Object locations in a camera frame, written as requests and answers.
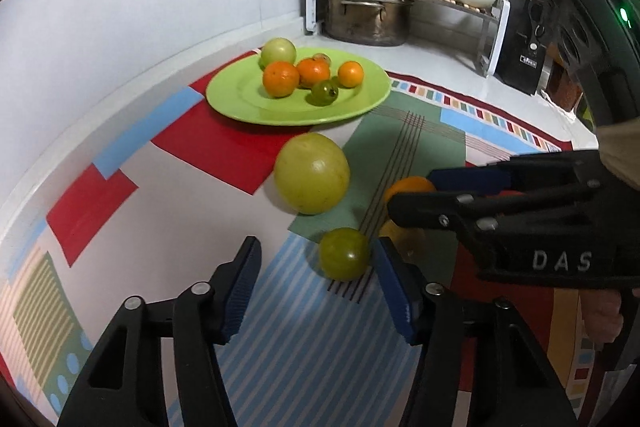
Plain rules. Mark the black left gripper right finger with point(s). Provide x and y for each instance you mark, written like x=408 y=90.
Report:
x=514 y=383

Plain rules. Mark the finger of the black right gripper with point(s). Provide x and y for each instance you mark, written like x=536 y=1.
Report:
x=568 y=170
x=463 y=213

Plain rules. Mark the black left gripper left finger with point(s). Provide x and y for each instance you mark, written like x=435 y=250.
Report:
x=122 y=384

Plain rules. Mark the small orange tangerine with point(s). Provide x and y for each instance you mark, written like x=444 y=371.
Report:
x=412 y=184

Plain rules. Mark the small green round fruit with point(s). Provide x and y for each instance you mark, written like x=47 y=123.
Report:
x=344 y=254

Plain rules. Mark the large yellow-green pear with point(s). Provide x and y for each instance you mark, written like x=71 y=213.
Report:
x=311 y=173

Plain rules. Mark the small orange kumquat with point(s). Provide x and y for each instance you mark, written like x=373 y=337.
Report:
x=350 y=74

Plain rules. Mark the small dark green fruit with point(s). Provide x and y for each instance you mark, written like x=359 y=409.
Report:
x=324 y=93

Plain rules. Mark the brown kiwi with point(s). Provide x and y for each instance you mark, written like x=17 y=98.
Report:
x=321 y=57
x=410 y=243

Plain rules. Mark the large orange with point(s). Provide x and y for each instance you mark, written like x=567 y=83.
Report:
x=280 y=79

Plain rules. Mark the large green apple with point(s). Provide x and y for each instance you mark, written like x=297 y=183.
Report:
x=277 y=50

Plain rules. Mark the white metal kitchen rack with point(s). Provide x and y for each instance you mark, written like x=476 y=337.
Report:
x=490 y=41

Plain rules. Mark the person right hand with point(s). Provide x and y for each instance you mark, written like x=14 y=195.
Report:
x=601 y=314

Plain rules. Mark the black knife block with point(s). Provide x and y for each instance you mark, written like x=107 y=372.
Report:
x=525 y=45

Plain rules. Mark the colourful patterned table mat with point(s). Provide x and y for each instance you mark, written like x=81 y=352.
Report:
x=165 y=192

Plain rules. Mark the stainless steel stock pot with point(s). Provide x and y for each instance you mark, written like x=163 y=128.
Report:
x=368 y=22

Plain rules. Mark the lime green plate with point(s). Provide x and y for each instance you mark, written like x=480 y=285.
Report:
x=236 y=91

